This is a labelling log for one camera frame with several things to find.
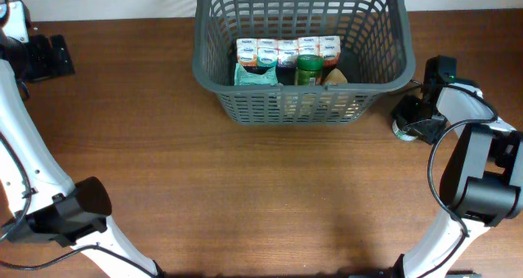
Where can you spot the green lidded glass jar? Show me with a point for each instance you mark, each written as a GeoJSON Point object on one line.
{"type": "Point", "coordinates": [309, 70]}

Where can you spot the grey plastic shopping basket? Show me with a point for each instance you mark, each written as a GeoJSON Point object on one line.
{"type": "Point", "coordinates": [376, 56]}

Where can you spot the Kleenex tissue multipack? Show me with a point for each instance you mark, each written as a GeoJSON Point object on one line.
{"type": "Point", "coordinates": [283, 53]}

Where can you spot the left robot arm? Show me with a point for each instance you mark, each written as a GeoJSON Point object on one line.
{"type": "Point", "coordinates": [46, 205]}

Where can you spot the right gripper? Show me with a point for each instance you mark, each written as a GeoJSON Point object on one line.
{"type": "Point", "coordinates": [429, 131]}

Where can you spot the teal wet wipes packet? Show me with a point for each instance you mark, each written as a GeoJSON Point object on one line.
{"type": "Point", "coordinates": [245, 78]}

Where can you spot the silver tin can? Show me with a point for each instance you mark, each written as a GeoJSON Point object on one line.
{"type": "Point", "coordinates": [401, 134]}

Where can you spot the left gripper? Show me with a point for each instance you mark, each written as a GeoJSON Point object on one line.
{"type": "Point", "coordinates": [42, 46]}

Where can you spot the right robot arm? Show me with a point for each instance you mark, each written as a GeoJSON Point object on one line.
{"type": "Point", "coordinates": [474, 170]}

